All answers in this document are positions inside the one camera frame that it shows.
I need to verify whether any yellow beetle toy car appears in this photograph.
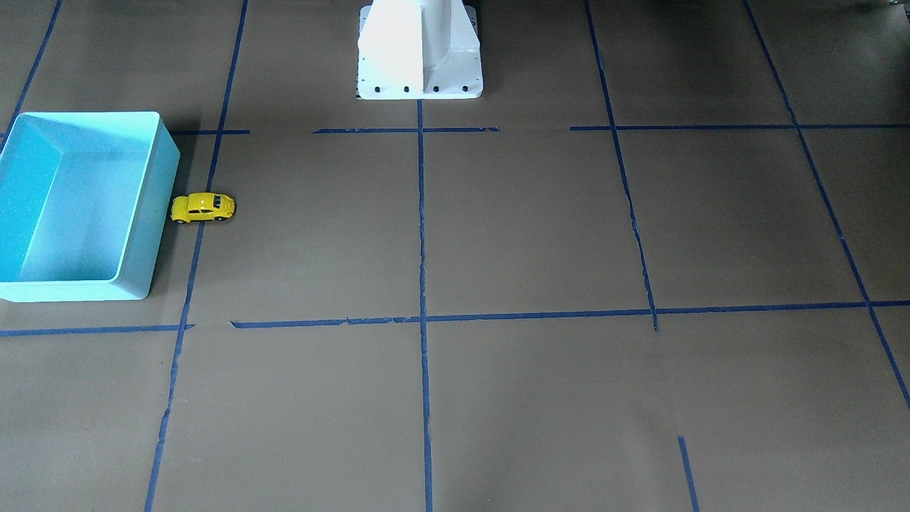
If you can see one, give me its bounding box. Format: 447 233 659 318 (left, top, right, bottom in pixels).
169 192 236 224

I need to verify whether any turquoise plastic bin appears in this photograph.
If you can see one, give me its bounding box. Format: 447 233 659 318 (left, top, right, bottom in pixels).
1 111 180 304

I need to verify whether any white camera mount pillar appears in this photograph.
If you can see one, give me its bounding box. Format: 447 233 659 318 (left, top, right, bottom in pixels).
355 1 484 100

